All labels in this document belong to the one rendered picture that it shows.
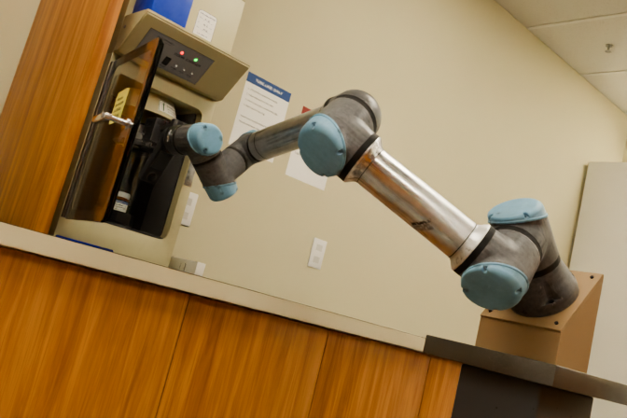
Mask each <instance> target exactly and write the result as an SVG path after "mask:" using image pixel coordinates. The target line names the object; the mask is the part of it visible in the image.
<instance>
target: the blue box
mask: <svg viewBox="0 0 627 418"><path fill-rule="evenodd" d="M192 4H193V0H136V2H135V5H134V8H133V11H132V13H135V12H138V11H141V10H145V9H148V8H149V9H151V10H153V11H154V12H156V13H158V14H160V15H161V16H163V17H164V18H166V19H168V20H170V21H173V22H174V23H176V24H178V25H180V26H182V27H184V28H186V24H187V21H188V16H189V12H190V10H191V7H192Z"/></svg>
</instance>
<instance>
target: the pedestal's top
mask: <svg viewBox="0 0 627 418"><path fill-rule="evenodd" d="M423 353H425V354H429V355H434V356H438V357H442V358H446V359H449V360H452V361H456V362H460V363H464V364H467V365H470V366H474V367H478V368H481V369H488V370H491V371H495V372H498V373H502V374H506V375H509V376H513V377H516V378H520V379H524V380H527V381H530V382H534V383H541V384H545V385H547V386H551V387H555V388H559V389H563V390H566V391H570V392H574V393H578V394H582V395H585V396H589V397H596V398H600V399H603V400H607V401H611V402H615V403H619V404H622V405H626V406H627V385H626V384H622V383H616V382H613V381H610V380H607V379H603V378H600V377H596V376H593V375H590V374H587V373H583V372H580V371H576V370H573V369H568V368H564V367H561V366H557V365H553V364H550V363H546V362H542V361H537V360H534V359H530V358H526V357H521V356H517V355H511V354H506V353H502V352H498V351H495V350H490V349H486V348H482V347H479V346H474V345H470V344H466V343H462V342H458V341H451V340H447V339H443V338H439V337H435V336H431V335H426V338H425V346H424V350H423Z"/></svg>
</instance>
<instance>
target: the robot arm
mask: <svg viewBox="0 0 627 418"><path fill-rule="evenodd" d="M381 121H382V112H381V108H380V107H379V104H378V103H377V101H376V100H375V99H374V98H373V97H372V96H371V95H370V94H369V93H367V92H365V91H361V90H348V91H344V92H342V93H340V94H338V95H336V96H333V97H331V98H329V99H327V100H326V101H325V102H324V104H323V105H322V106H320V107H317V108H316V109H313V110H310V111H308V112H305V113H303V114H300V115H297V116H295V117H293V118H289V119H286V120H284V121H281V122H279V123H276V124H274V125H272V126H269V127H267V128H264V129H262V130H259V131H256V130H250V131H248V132H245V133H243V134H242V135H241V136H240V137H239V138H238V139H237V140H236V141H234V142H233V143H232V144H230V145H229V146H228V147H226V148H225V149H224V150H222V151H221V150H220V149H221V147H222V145H223V135H222V132H221V131H220V130H219V129H218V127H217V126H216V125H214V124H211V123H202V122H198V123H195V124H187V123H185V122H182V121H180V120H178V119H176V118H172V121H171V122H169V120H168V121H167V120H166V119H165V120H164V119H161V118H147V119H146V123H145V126H144V129H143V133H144V138H143V135H142V134H141V133H139V132H138V133H137V135H136V137H135V140H134V144H133V147H137V148H139V147H140V148H141V149H143V150H144V151H147V152H150V153H151V155H150V157H149V158H148V160H147V161H146V164H145V165H144V167H143V168H142V170H141V172H140V173H139V175H138V176H139V178H140V179H141V180H142V181H145V182H147V183H150V184H153V185H156V184H157V182H158V180H159V179H160V177H161V175H162V174H163V172H164V171H165V169H166V167H167V166H168V164H169V163H170V161H171V160H172V158H173V157H174V155H176V156H188V157H189V159H190V161H191V163H192V165H193V167H194V169H195V171H196V173H197V175H198V177H199V178H200V180H201V182H202V187H203V188H204V189H205V191H206V193H207V195H208V197H209V199H210V200H211V201H213V202H220V201H224V200H226V199H228V198H229V197H231V196H233V195H234V194H235V193H236V192H237V190H238V187H237V184H236V183H237V182H236V181H235V179H237V178H238V177H239V176H240V175H241V174H243V173H244V172H245V171H246V170H247V169H248V168H250V167H251V166H252V165H254V164H256V163H259V162H262V161H265V160H269V159H272V158H275V157H278V156H280V155H283V154H285V153H288V152H291V151H294V150H297V149H299V150H300V155H301V158H302V159H303V161H304V163H305V164H306V165H307V167H308V168H309V169H310V170H311V171H313V172H314V173H315V174H318V175H320V176H326V177H331V176H335V175H336V176H337V177H339V178H340V179H341V180H342V181H343V182H345V183H346V182H356V183H358V184H359V185H360V186H361V187H362V188H364V189H365V190H366V191H368V192H369V193H370V194H371V195H372V196H374V197H375V198H376V199H377V200H379V201H380V202H381V203H383V204H384V205H385V206H386V207H387V208H389V209H390V210H391V211H392V212H394V213H395V214H396V215H397V216H399V217H400V218H401V219H402V220H404V221H405V222H406V223H407V224H409V225H410V226H411V227H412V228H414V229H415V230H416V231H417V232H419V233H420V234H421V235H422V236H424V237H425V238H426V239H427V240H428V241H429V242H430V243H432V244H433V245H434V246H435V247H436V248H438V249H439V250H440V251H441V252H442V253H444V254H445V255H446V256H447V257H449V258H450V262H451V268H452V270H453V271H454V272H456V273H457V274H458V275H459V276H460V277H461V287H462V288H463V292H464V294H465V295H466V297H467V298H468V299H469V300H470V301H472V302H473V303H475V304H476V305H478V306H480V307H482V308H484V309H488V310H498V311H502V310H506V309H511V310H512V311H513V312H514V313H516V314H519V315H522V316H526V317H543V316H549V315H552V314H557V313H559V312H561V311H563V310H564V309H566V308H568V307H569V306H570V305H571V304H573V303H574V301H575V300H576V299H577V297H578V293H579V288H578V282H577V279H576V277H575V276H574V274H573V273H572V272H571V271H570V270H568V268H567V267H566V266H565V264H564V263H563V261H562V260H561V257H560V254H559V251H558V248H557V245H556V242H555V239H554V236H553V233H552V229H551V226H550V222H549V219H548V216H549V215H548V213H546V210H545V207H544V205H543V203H542V202H540V201H538V200H536V199H531V198H520V199H514V200H510V201H506V202H502V203H500V204H498V205H496V206H495V207H493V208H492V209H491V210H490V211H489V212H488V215H487V217H488V223H489V224H490V225H489V224H485V225H478V224H476V223H475V222H473V221H472V220H471V219H470V218H469V217H467V216H466V215H465V214H463V213H462V212H461V211H460V210H458V209H457V208H456V207H455V206H453V205H452V204H451V203H450V202H448V201H447V200H446V199H444V198H443V197H442V196H441V195H439V194H438V193H437V192H436V191H435V190H434V189H432V188H431V187H430V186H429V185H428V184H426V183H425V182H424V181H423V180H421V179H420V178H419V177H418V176H416V175H415V174H414V173H412V172H411V171H410V170H409V169H407V168H406V167H405V166H404V165H402V164H401V163H400V162H399V161H397V160H396V159H395V158H393V157H392V156H391V155H390V154H388V153H387V152H386V151H385V150H384V149H383V145H382V138H381V137H380V136H379V135H378V134H376V133H377V131H379V128H380V126H381ZM142 138H143V140H142Z"/></svg>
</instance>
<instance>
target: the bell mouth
mask: <svg viewBox="0 0 627 418"><path fill-rule="evenodd" d="M147 118H161V119H164V120H165V119H166V120H167V121H168V120H169V122H171V121H172V118H176V115H175V109H174V103H173V102H171V101H170V100H168V99H166V98H164V97H162V96H160V95H158V94H156V93H153V92H149V95H148V98H147V101H146V106H145V110H144V113H143V116H142V118H141V122H142V123H146V119H147Z"/></svg>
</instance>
